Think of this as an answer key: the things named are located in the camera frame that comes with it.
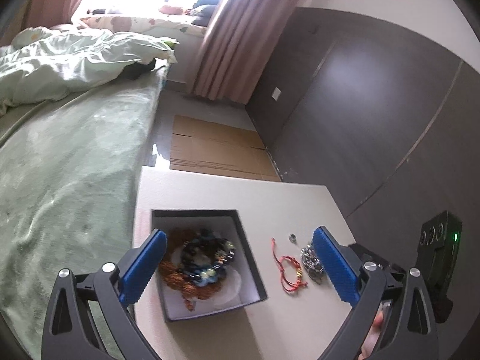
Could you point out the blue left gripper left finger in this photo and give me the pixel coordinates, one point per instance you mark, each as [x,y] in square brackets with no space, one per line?
[138,265]

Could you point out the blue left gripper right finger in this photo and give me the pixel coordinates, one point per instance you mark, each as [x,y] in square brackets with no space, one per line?
[340,264]

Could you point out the black jewelry box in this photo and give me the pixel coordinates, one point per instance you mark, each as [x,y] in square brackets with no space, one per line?
[201,245]

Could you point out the white jade pendant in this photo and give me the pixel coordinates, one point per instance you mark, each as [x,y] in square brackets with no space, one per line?
[228,295]

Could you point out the person's right hand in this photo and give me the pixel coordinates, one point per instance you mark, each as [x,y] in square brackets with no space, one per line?
[373,335]

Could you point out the white low table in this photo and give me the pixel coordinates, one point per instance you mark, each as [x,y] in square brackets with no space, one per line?
[252,317]

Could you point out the bed with green sheet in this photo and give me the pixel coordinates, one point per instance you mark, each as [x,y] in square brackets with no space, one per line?
[69,176]

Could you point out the flattened cardboard sheet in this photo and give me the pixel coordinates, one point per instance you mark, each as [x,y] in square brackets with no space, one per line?
[220,150]

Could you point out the dark wardrobe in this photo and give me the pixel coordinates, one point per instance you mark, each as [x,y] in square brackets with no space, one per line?
[387,120]

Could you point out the black garment on bed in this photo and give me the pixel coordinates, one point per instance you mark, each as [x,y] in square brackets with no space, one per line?
[135,70]

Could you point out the green item on bed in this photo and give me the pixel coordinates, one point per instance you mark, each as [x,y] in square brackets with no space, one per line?
[171,43]

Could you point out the light green duvet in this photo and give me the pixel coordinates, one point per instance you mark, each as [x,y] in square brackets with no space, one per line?
[45,64]

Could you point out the floral pillow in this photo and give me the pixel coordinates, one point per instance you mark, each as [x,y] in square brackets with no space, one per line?
[137,24]

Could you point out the pink right curtain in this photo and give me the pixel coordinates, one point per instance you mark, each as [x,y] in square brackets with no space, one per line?
[238,44]

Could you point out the orange plush on sill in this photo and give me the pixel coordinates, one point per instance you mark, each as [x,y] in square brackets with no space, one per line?
[167,9]

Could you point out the dark cushion on sill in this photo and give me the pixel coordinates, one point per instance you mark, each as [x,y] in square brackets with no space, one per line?
[202,12]

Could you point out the white wall socket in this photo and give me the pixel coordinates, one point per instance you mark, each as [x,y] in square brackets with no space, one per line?
[276,94]

